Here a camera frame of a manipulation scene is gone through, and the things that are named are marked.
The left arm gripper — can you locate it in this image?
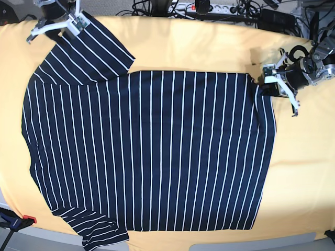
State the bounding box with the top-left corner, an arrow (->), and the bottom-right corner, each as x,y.
258,76 -> 287,98

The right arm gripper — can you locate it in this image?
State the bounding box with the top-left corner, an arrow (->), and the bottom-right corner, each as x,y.
56,19 -> 79,39

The navy white-striped T-shirt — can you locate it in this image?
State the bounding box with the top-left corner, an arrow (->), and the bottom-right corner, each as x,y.
22,15 -> 276,250

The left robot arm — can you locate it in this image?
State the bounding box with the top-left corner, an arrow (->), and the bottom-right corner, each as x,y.
259,32 -> 334,100

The black power adapter brick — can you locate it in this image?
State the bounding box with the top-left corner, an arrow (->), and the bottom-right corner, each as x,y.
258,9 -> 296,32

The white power strip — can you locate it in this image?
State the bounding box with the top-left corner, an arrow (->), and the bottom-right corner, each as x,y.
167,1 -> 252,16

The yellow table cloth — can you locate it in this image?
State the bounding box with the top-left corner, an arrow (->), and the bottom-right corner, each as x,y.
1,16 -> 334,250

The black clamp right corner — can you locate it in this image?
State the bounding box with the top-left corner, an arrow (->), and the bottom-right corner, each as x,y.
324,229 -> 335,241

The blue red table clamp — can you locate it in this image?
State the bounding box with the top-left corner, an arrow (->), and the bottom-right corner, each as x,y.
1,208 -> 37,251

